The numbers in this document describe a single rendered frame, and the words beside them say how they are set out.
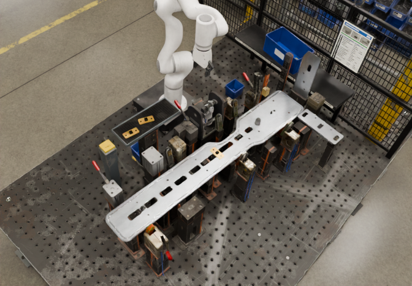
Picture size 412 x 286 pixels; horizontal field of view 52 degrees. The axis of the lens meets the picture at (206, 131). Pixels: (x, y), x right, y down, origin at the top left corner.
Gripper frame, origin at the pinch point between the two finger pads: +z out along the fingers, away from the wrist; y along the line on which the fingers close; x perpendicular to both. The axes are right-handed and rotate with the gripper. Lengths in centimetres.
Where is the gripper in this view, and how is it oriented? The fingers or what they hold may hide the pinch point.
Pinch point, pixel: (201, 69)
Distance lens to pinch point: 220.6
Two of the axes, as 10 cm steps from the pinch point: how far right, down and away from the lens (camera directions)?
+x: 7.5, -4.8, 4.6
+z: -0.6, 6.4, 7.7
